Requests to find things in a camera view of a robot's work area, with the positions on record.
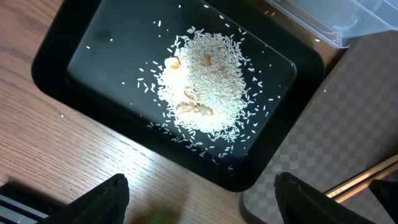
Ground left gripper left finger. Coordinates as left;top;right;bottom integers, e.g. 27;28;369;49
46;174;129;224

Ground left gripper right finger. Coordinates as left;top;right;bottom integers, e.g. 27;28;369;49
274;172;371;224

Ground wooden chopstick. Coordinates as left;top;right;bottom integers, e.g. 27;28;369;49
333;164;397;203
325;154;397;198

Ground pile of rice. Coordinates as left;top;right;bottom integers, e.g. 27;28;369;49
85;4;282;170

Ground black waste tray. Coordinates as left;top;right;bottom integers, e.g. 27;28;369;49
31;1;325;192

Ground clear plastic waste bin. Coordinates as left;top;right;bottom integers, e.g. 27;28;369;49
267;0;397;49

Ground brown serving tray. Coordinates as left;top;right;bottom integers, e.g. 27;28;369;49
238;31;397;223

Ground peanut shell pieces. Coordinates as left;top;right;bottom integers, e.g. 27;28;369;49
164;57;214;116

